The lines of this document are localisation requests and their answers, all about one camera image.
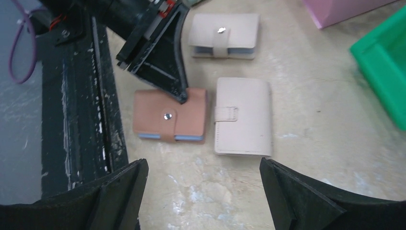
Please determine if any beige card holder with strap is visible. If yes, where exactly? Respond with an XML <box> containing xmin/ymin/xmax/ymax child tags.
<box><xmin>214</xmin><ymin>77</ymin><xmax>272</xmax><ymax>157</ymax></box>

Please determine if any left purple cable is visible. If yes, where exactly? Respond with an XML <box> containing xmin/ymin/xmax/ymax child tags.
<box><xmin>8</xmin><ymin>0</ymin><xmax>39</xmax><ymax>85</ymax></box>

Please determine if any pink open box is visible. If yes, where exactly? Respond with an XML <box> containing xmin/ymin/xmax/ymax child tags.
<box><xmin>303</xmin><ymin>0</ymin><xmax>396</xmax><ymax>29</ymax></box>

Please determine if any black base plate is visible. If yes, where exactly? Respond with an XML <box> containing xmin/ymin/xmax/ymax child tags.
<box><xmin>37</xmin><ymin>13</ymin><xmax>129</xmax><ymax>199</ymax></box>

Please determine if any brown card holder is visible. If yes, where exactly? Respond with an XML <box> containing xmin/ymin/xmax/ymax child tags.
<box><xmin>133</xmin><ymin>88</ymin><xmax>208</xmax><ymax>143</ymax></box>

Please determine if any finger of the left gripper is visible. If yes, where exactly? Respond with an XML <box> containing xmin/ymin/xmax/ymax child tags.
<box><xmin>116</xmin><ymin>3</ymin><xmax>189</xmax><ymax>104</ymax></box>

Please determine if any left green bin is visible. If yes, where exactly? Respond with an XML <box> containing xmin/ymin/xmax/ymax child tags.
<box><xmin>350</xmin><ymin>7</ymin><xmax>406</xmax><ymax>130</ymax></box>

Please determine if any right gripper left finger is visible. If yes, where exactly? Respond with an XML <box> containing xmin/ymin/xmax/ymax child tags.
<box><xmin>0</xmin><ymin>159</ymin><xmax>149</xmax><ymax>230</ymax></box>

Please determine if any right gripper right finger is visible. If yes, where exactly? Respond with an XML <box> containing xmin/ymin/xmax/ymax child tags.
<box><xmin>259</xmin><ymin>158</ymin><xmax>406</xmax><ymax>230</ymax></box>

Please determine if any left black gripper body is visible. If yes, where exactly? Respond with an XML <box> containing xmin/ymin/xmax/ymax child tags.
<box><xmin>38</xmin><ymin>0</ymin><xmax>178</xmax><ymax>42</ymax></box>

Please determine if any cream card holder with snap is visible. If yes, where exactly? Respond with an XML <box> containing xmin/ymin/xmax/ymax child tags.
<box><xmin>188</xmin><ymin>13</ymin><xmax>260</xmax><ymax>60</ymax></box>

